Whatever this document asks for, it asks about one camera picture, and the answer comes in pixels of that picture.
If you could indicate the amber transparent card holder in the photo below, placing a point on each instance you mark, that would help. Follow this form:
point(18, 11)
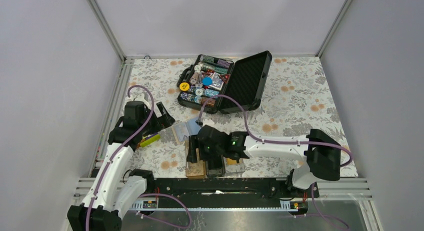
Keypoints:
point(197, 170)

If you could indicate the smoky black card holder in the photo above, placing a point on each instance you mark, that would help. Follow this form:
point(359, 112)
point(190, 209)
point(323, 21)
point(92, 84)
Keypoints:
point(215, 167)

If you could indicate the clear transparent card holder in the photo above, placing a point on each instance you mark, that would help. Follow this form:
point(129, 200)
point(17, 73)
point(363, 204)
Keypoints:
point(234, 168)

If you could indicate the blue playing card deck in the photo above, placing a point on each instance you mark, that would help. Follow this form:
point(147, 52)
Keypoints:
point(216, 82)

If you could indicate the blue round poker chip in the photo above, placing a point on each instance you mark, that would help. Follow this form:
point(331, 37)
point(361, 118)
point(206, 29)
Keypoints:
point(207, 81)

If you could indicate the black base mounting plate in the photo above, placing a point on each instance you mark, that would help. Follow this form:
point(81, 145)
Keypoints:
point(225, 193)

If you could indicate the yellow round poker chip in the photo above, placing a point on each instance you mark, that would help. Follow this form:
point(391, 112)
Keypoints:
point(184, 86)

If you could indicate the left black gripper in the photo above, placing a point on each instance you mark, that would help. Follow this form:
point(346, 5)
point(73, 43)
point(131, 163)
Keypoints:
point(161, 122)

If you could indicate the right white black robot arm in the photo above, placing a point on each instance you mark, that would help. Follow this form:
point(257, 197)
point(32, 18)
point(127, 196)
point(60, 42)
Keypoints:
point(320, 154)

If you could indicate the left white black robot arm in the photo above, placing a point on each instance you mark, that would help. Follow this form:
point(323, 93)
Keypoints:
point(104, 206)

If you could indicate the floral patterned table mat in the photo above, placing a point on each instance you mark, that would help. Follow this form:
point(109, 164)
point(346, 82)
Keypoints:
point(296, 99)

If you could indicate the black poker chip case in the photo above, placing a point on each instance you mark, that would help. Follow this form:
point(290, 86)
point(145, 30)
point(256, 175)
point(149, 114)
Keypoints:
point(244, 83)

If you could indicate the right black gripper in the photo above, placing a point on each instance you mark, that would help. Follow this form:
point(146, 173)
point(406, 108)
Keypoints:
point(194, 143)

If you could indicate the colourful sticky note stack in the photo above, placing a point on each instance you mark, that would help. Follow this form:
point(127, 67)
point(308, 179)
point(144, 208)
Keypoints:
point(149, 140)

